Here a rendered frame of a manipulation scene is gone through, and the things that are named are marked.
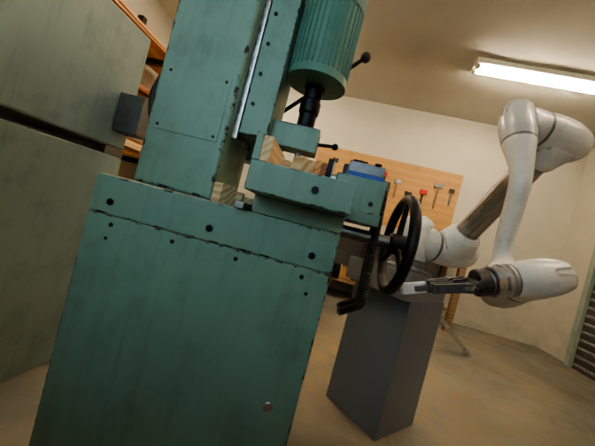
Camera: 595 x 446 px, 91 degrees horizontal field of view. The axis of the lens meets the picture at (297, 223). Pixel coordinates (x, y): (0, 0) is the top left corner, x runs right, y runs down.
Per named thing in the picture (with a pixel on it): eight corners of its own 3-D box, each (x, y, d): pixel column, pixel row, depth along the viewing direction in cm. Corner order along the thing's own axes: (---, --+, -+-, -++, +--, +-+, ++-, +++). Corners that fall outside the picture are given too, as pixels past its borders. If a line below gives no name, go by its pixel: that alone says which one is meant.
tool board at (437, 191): (447, 240, 388) (464, 175, 388) (304, 203, 415) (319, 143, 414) (446, 240, 393) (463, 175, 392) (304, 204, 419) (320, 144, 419)
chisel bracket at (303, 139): (312, 158, 81) (320, 129, 81) (265, 147, 82) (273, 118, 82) (313, 164, 89) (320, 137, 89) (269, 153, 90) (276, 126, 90)
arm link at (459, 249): (419, 244, 154) (457, 256, 156) (426, 268, 141) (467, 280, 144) (537, 102, 103) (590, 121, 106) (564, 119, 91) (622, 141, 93)
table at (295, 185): (400, 227, 53) (409, 196, 53) (243, 188, 56) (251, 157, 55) (358, 226, 114) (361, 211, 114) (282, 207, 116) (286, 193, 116)
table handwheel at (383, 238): (439, 195, 67) (405, 199, 96) (354, 174, 69) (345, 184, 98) (405, 312, 69) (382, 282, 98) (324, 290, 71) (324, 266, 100)
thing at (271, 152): (268, 162, 56) (274, 136, 55) (258, 159, 56) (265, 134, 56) (295, 195, 115) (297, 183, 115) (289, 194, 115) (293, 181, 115)
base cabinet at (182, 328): (250, 595, 62) (333, 276, 62) (10, 507, 67) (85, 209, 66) (279, 441, 107) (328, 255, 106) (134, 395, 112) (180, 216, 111)
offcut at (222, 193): (233, 206, 70) (237, 188, 70) (218, 202, 67) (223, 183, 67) (224, 203, 72) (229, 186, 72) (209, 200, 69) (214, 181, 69)
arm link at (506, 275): (520, 265, 75) (496, 267, 75) (523, 301, 75) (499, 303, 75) (498, 261, 84) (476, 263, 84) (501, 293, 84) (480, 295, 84)
